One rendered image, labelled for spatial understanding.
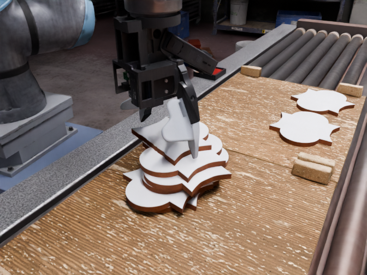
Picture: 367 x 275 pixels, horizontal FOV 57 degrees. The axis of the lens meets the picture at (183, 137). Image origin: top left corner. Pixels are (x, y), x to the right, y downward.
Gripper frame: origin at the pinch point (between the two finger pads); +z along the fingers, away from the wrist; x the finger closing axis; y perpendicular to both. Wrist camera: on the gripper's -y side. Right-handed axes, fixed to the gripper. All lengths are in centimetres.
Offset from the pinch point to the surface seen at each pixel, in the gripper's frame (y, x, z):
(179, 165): 3.0, 6.5, 0.6
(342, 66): -80, -14, 8
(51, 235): 21.9, 3.0, 6.0
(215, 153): -3.7, 7.3, 0.8
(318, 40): -105, -39, 8
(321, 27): -122, -48, 6
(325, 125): -33.3, 8.8, 4.9
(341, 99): -48.5, 3.6, 4.9
